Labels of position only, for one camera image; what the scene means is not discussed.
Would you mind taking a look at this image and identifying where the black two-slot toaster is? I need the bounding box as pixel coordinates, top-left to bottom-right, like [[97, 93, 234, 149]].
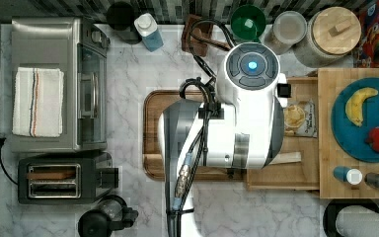
[[18, 150, 118, 205]]

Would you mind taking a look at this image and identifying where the dark wooden cutting board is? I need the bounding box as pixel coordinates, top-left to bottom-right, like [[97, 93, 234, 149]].
[[142, 90, 245, 182]]

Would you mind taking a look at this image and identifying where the blue white-capped shaker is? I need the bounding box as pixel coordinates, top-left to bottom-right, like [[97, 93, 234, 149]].
[[333, 166, 363, 185]]

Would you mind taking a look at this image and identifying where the yellow banana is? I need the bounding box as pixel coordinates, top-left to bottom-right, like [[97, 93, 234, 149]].
[[345, 87, 378, 127]]

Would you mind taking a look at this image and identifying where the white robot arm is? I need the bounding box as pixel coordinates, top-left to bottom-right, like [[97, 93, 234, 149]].
[[158, 42, 291, 237]]

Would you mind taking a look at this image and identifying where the white striped folded towel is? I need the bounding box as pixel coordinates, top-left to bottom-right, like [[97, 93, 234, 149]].
[[12, 67, 64, 137]]

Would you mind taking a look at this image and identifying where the green funnel cup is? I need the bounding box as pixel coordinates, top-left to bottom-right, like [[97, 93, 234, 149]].
[[230, 5, 266, 42]]

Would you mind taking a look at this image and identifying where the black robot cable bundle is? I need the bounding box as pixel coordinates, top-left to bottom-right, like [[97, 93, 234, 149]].
[[165, 19, 237, 237]]

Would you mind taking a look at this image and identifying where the wooden-lid glass jar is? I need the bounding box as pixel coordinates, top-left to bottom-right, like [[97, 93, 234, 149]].
[[293, 7, 361, 68]]

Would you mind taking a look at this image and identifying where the clear plastic-lid container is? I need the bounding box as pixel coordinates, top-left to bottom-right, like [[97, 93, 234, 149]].
[[264, 11, 307, 55]]

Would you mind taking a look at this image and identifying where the stainless toaster oven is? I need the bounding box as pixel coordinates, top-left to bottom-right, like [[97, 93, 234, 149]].
[[11, 17, 110, 153]]

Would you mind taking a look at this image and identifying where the light wooden drawer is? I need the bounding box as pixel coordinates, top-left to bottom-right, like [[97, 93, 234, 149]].
[[245, 77, 320, 191]]

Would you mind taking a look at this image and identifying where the brown wooden holder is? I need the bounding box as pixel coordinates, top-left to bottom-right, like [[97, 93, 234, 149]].
[[181, 14, 230, 57]]

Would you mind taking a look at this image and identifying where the black round canister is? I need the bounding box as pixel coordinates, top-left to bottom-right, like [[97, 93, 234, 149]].
[[107, 2, 141, 44]]

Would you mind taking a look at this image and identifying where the blue white-capped bottle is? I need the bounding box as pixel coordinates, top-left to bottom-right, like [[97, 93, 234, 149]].
[[134, 13, 163, 52]]

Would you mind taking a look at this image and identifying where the chips snack bag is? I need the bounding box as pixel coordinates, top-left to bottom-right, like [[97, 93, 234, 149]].
[[283, 100, 318, 137]]

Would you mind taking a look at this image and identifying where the paper towel roll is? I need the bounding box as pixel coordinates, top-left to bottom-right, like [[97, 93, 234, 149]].
[[336, 205, 379, 237]]

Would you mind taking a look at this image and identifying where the black toaster power cord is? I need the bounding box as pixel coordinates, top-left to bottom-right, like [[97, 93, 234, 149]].
[[0, 136, 19, 186]]

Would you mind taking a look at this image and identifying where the bamboo drawer cabinet top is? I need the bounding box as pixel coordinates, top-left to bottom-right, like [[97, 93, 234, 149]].
[[318, 68, 379, 199]]

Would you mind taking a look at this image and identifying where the blue round plate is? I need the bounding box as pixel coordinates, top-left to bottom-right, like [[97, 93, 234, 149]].
[[331, 77, 379, 163]]

